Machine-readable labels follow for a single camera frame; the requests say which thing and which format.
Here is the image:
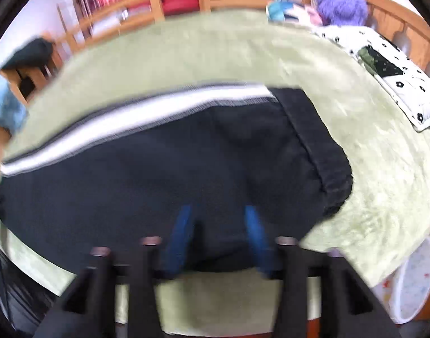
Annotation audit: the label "black pants with white stripe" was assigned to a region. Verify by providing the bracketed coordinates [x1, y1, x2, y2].
[0, 83, 353, 275]

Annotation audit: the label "white round bin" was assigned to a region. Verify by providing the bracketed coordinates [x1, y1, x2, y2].
[373, 236, 430, 324]

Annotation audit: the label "green plush bed blanket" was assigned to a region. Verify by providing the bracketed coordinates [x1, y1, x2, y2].
[0, 8, 430, 337]

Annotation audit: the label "light blue fluffy towel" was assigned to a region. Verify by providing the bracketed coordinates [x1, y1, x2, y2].
[0, 75, 28, 140]

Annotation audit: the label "white floral pillow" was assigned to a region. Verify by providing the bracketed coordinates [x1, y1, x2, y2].
[313, 25, 430, 132]

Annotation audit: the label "black garment on footboard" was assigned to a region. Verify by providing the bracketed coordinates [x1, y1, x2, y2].
[1, 37, 54, 70]

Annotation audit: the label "purple plush toy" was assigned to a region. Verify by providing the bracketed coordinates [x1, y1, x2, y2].
[314, 0, 369, 26]

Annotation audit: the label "red chair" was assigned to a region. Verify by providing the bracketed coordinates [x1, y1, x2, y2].
[162, 0, 200, 16]

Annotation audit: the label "wooden bed frame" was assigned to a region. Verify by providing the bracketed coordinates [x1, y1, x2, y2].
[0, 0, 430, 114]

